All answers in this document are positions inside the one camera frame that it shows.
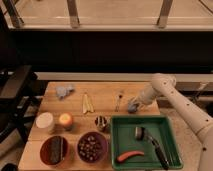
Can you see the crumpled grey cloth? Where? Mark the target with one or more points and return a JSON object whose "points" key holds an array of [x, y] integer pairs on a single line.
{"points": [[63, 91]]}

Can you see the red yellow apple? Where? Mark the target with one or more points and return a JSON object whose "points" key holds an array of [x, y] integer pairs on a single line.
{"points": [[66, 119]]}

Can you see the red sausage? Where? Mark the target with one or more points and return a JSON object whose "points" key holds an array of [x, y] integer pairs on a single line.
{"points": [[122, 157]]}

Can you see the black chair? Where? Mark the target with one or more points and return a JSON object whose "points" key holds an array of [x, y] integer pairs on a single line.
{"points": [[17, 92]]}

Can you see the black-handled brush tool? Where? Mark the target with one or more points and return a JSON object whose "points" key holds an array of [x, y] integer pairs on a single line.
{"points": [[142, 133]]}

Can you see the blue-grey sponge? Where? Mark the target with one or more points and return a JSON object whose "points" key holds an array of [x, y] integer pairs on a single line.
{"points": [[133, 107]]}

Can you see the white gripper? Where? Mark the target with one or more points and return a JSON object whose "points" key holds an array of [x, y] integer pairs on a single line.
{"points": [[144, 98]]}

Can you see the green plastic tray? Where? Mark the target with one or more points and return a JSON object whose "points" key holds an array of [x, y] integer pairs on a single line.
{"points": [[122, 135]]}

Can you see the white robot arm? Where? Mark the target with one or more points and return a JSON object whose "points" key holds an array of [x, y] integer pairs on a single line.
{"points": [[199, 121]]}

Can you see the red bowl with dark block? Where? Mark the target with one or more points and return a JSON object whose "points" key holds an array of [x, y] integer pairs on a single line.
{"points": [[54, 150]]}

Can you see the red bowl with nuts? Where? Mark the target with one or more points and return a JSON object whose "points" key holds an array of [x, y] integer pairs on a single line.
{"points": [[92, 147]]}

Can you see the small metal cup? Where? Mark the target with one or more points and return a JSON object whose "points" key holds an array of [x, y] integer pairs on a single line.
{"points": [[101, 123]]}

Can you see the white round container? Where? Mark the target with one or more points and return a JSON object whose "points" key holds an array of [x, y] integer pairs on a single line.
{"points": [[45, 121]]}

